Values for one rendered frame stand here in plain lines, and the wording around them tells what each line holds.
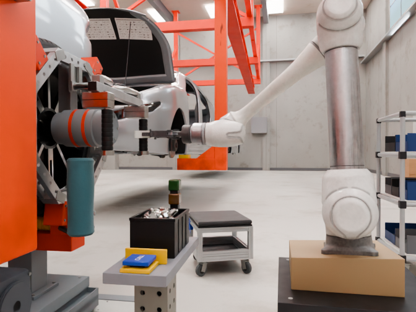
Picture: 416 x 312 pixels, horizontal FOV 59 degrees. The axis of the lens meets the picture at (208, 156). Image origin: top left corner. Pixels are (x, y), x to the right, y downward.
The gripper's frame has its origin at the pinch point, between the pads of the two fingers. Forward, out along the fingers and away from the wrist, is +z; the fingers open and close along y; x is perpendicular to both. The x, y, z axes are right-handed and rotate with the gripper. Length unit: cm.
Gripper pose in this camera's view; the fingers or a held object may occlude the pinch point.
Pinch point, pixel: (143, 134)
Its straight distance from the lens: 152.7
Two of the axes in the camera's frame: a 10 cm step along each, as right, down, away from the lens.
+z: -9.9, 0.0, 1.6
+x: 0.0, -10.0, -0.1
